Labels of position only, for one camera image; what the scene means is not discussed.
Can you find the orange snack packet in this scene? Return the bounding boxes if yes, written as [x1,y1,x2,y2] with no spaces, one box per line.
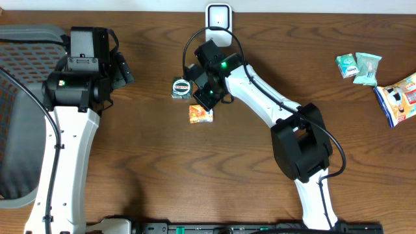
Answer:
[188,105,214,124]

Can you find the round black white container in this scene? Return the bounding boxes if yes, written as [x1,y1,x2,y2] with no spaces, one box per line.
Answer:
[172,77,193,99]

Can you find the teal gum box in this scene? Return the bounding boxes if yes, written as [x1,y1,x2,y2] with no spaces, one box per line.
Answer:
[335,53,359,79]

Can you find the teal small snack packet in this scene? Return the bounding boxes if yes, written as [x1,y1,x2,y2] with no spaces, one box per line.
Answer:
[353,52,382,86]

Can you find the cream snack bag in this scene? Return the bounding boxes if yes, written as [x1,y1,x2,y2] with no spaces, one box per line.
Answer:
[373,74,415,127]

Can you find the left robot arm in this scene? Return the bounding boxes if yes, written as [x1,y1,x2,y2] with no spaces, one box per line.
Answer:
[24,27,135,233]

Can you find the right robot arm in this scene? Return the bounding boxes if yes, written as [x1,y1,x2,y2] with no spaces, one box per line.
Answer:
[185,40,338,230]

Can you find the white barcode scanner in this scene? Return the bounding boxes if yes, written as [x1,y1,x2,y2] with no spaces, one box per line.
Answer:
[205,3,233,47]

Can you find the grey plastic shopping basket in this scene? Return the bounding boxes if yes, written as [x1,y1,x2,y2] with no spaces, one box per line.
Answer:
[1,25,70,209]

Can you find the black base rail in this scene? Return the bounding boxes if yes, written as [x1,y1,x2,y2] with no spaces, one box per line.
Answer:
[86,222,384,234]

